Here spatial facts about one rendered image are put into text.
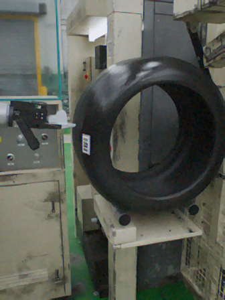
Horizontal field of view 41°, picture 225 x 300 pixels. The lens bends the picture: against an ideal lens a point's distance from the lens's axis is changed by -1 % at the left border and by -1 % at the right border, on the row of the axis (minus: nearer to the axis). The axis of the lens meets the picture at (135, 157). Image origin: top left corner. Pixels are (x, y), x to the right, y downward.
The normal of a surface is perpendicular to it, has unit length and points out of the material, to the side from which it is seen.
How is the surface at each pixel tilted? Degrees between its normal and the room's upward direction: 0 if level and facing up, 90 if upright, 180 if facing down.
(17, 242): 91
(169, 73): 79
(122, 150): 90
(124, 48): 90
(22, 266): 90
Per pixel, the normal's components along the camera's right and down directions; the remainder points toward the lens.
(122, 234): 0.32, 0.26
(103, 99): -0.35, -0.18
